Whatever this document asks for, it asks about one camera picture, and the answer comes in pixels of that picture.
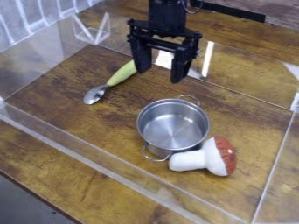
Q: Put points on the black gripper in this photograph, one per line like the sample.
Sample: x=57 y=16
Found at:
x=163 y=32

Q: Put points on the small steel pot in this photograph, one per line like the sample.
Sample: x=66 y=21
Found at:
x=172 y=125

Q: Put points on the plush red white mushroom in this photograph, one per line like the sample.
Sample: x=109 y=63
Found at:
x=216 y=156

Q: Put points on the green handled metal spoon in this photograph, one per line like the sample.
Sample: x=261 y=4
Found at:
x=124 y=72

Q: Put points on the black bar in background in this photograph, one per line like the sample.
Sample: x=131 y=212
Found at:
x=228 y=10

